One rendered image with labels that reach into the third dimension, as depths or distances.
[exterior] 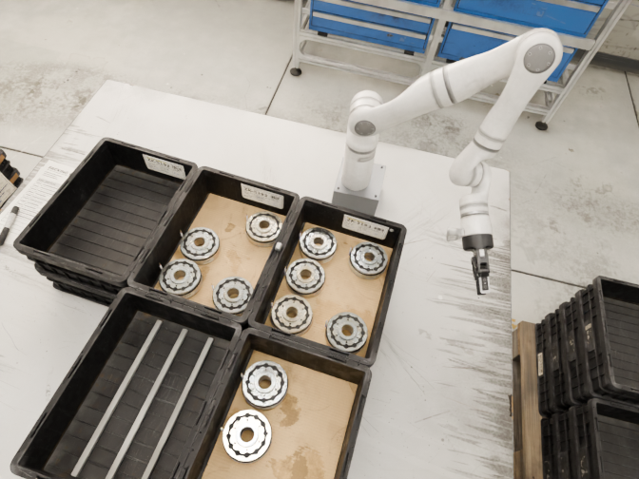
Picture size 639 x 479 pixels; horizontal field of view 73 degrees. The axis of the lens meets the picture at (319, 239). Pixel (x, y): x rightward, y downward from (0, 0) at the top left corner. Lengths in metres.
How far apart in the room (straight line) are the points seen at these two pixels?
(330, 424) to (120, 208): 0.82
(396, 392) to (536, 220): 1.69
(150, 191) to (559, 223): 2.15
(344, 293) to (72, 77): 2.54
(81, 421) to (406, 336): 0.82
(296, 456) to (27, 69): 2.97
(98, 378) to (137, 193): 0.53
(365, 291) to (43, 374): 0.85
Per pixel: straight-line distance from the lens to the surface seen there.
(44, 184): 1.68
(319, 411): 1.06
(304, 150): 1.63
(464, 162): 1.17
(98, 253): 1.30
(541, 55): 1.08
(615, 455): 1.85
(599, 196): 3.04
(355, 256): 1.18
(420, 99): 1.13
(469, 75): 1.12
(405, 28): 2.85
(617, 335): 1.88
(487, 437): 1.29
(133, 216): 1.34
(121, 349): 1.15
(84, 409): 1.14
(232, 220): 1.27
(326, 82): 3.09
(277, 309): 1.10
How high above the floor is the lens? 1.86
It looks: 57 degrees down
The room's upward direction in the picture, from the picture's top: 9 degrees clockwise
